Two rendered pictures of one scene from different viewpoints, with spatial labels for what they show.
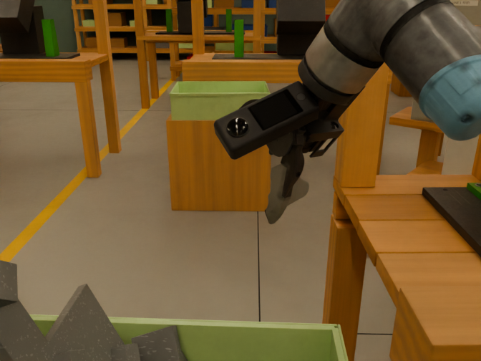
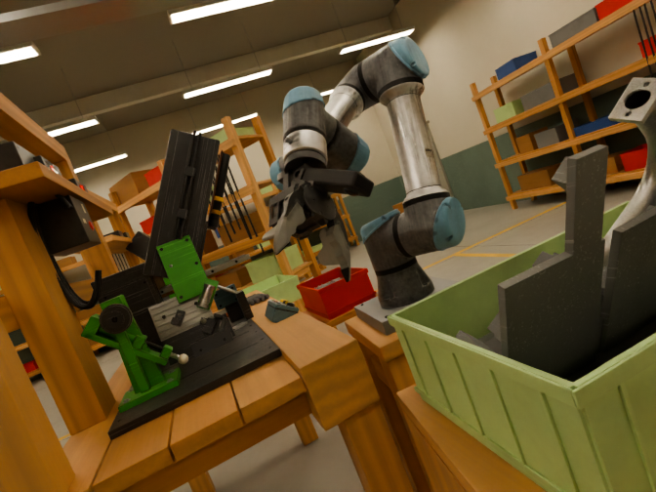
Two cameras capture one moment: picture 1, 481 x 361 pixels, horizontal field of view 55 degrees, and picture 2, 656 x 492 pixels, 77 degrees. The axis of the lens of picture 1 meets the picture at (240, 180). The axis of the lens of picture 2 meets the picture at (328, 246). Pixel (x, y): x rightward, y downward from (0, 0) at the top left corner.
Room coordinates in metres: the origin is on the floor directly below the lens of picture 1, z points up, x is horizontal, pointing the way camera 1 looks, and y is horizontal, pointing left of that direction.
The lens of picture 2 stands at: (0.74, 0.57, 1.19)
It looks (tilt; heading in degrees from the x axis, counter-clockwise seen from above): 5 degrees down; 253
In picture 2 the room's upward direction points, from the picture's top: 21 degrees counter-clockwise
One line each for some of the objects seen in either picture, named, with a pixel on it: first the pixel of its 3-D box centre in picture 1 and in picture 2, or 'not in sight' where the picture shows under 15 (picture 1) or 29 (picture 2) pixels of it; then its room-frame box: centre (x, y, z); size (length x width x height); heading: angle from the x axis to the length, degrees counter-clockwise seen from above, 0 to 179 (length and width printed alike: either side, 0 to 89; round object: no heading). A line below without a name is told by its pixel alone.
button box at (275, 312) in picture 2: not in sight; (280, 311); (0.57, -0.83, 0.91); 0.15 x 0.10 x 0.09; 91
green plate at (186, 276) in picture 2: not in sight; (184, 267); (0.80, -0.94, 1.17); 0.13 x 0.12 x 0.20; 91
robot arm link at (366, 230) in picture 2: not in sight; (388, 238); (0.28, -0.42, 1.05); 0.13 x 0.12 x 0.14; 123
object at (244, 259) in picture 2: not in sight; (200, 276); (0.77, -1.09, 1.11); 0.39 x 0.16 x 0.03; 1
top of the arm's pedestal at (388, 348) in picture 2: not in sight; (414, 314); (0.29, -0.43, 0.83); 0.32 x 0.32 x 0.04; 85
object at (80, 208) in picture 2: not in sight; (66, 226); (1.07, -0.90, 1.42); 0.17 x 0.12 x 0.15; 91
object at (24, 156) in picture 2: not in sight; (16, 164); (1.08, -0.72, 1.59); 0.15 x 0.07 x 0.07; 91
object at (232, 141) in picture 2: not in sight; (211, 251); (0.60, -4.31, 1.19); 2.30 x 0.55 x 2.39; 129
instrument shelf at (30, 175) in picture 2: not in sight; (48, 208); (1.13, -1.01, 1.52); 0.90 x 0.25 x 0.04; 91
